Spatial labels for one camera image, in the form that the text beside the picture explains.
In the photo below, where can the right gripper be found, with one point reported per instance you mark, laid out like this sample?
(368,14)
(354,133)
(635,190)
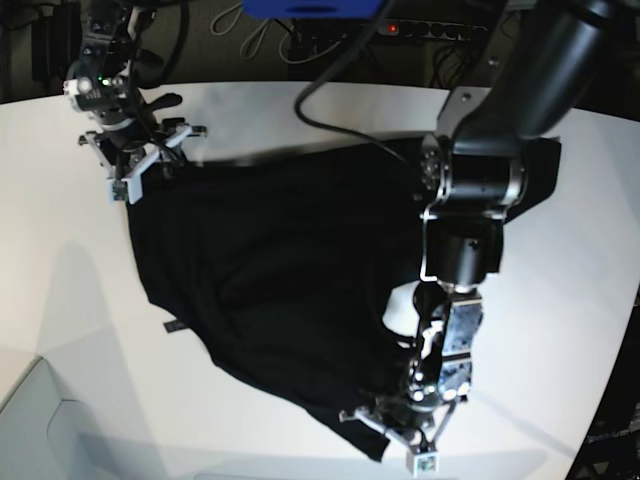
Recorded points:
(121,149)

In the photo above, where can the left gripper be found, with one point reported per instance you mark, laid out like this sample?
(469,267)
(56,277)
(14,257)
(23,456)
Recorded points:
(416,420)

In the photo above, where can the black t-shirt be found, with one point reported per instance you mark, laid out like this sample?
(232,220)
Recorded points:
(298,275)

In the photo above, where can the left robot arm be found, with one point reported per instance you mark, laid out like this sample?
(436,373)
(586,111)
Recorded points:
(474,168)

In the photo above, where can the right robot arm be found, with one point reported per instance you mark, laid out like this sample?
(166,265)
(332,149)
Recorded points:
(108,77)

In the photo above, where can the black box on floor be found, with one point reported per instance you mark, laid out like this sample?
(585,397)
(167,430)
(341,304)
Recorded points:
(55,41)

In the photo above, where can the blue box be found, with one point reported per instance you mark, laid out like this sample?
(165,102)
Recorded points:
(312,9)

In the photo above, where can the black power strip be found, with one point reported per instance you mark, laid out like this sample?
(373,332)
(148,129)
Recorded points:
(432,31)

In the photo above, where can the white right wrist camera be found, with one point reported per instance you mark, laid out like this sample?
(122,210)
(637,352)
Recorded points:
(125,190)

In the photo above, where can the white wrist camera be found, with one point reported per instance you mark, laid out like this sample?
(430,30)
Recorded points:
(422,463)
(125,190)

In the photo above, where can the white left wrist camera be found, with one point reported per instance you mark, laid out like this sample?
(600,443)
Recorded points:
(422,463)

